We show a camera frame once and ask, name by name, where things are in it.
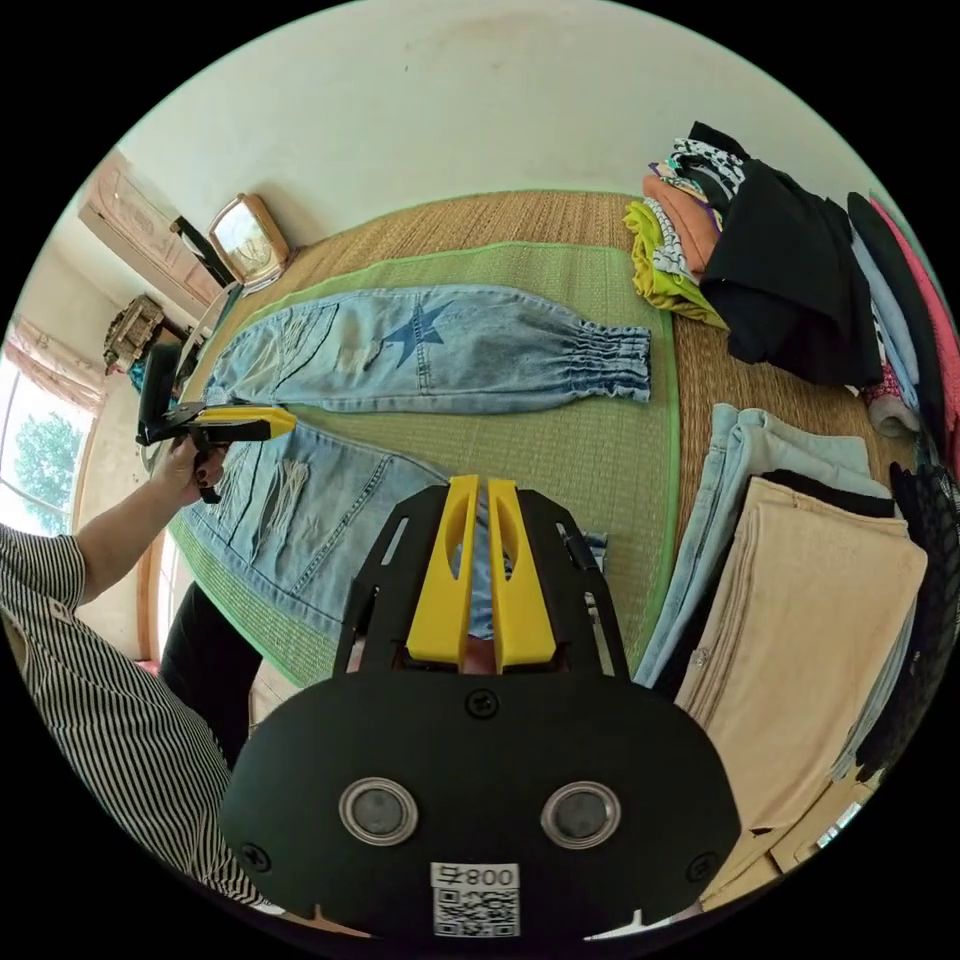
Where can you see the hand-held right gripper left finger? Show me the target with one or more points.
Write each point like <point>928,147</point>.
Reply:
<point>442,600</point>

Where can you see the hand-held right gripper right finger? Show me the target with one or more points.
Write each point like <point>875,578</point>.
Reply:
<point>525,607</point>

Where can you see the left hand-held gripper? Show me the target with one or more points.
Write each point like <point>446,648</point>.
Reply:
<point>196,433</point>

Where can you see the light blue jeans with star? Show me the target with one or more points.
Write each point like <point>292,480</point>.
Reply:
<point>465,352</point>

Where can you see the person's left forearm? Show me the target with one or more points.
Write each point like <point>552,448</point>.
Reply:
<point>120,529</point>

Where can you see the person's left hand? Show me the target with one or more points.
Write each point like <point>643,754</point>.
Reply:
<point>180,469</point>

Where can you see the bed with woven mat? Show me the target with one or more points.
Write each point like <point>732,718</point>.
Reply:
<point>570,465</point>

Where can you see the wooden framed mirror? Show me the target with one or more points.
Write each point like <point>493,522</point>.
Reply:
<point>246,238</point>

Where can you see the pink curtain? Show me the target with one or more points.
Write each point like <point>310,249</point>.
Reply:
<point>52,360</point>

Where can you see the window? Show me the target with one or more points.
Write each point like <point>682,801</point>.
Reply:
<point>37,465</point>

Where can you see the air conditioner with pink cover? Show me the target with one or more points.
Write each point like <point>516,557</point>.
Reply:
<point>135,217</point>

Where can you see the stack of folded clothes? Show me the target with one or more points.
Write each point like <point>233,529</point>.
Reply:
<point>802,600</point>

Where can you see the person's body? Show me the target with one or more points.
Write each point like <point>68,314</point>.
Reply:
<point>112,712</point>

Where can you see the pile of clothes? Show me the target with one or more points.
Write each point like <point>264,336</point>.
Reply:
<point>787,277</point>

